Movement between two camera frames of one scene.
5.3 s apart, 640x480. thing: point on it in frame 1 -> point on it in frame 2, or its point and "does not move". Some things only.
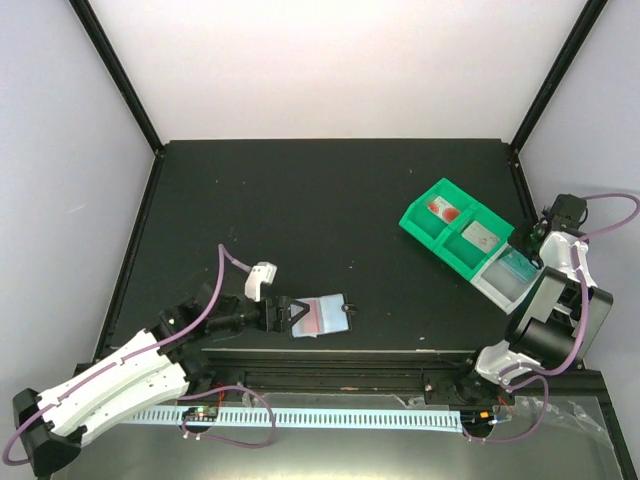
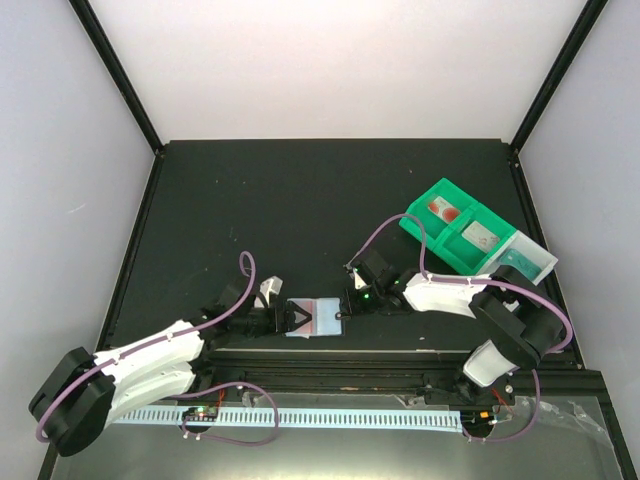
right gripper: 515,240 -> 352,307
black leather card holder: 325,315 does not move
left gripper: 282,323 does not move
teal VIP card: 519,265 does not move
